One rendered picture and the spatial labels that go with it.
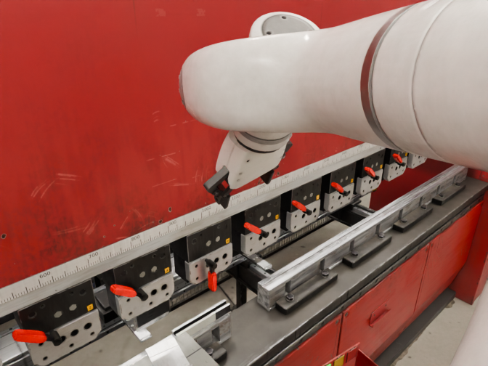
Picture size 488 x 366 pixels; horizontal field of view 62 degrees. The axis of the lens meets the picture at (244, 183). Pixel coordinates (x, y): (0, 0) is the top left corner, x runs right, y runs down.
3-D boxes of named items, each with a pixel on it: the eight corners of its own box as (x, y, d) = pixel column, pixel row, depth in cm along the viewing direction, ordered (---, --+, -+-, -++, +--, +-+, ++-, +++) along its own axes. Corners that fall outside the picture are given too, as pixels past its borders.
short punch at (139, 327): (139, 334, 108) (134, 306, 104) (135, 330, 109) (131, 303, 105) (171, 316, 114) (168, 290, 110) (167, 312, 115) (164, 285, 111)
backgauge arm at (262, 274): (275, 309, 164) (277, 282, 158) (186, 242, 207) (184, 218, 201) (289, 300, 169) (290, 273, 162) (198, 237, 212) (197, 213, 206)
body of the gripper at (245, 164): (273, 94, 59) (258, 141, 68) (216, 120, 55) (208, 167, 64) (306, 129, 56) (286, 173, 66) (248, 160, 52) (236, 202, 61)
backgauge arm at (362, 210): (377, 240, 209) (381, 216, 203) (286, 197, 252) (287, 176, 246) (385, 234, 213) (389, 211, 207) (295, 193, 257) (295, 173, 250)
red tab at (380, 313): (372, 327, 180) (375, 316, 177) (368, 325, 181) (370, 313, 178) (390, 311, 189) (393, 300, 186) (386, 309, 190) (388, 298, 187)
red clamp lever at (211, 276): (213, 294, 111) (212, 265, 107) (204, 287, 114) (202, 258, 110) (218, 291, 112) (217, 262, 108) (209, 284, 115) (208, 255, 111)
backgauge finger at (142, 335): (128, 354, 114) (125, 340, 111) (90, 305, 131) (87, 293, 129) (165, 332, 121) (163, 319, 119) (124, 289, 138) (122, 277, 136)
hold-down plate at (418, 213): (402, 233, 190) (403, 228, 188) (391, 229, 193) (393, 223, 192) (432, 212, 208) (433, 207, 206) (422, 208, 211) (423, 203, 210)
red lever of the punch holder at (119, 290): (117, 288, 88) (149, 295, 96) (108, 279, 91) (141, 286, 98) (112, 295, 88) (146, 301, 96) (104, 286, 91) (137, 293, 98)
